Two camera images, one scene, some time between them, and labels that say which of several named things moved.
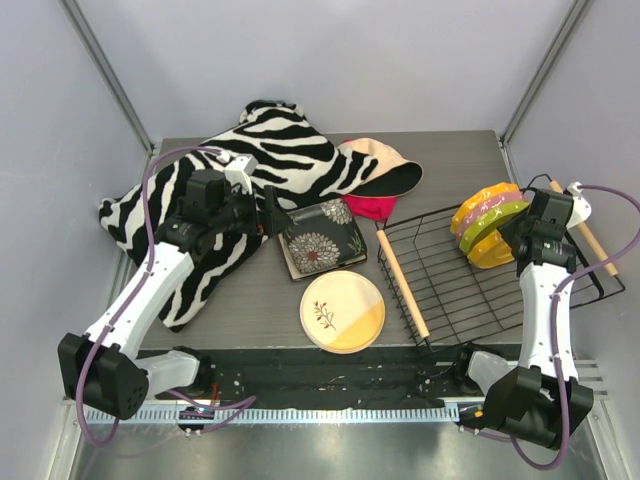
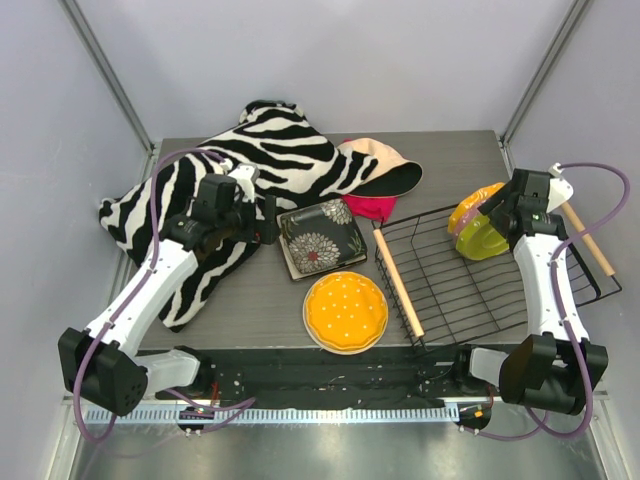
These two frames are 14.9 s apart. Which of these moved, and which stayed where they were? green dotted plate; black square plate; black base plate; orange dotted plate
Moved: orange dotted plate
Stayed: black base plate; green dotted plate; black square plate
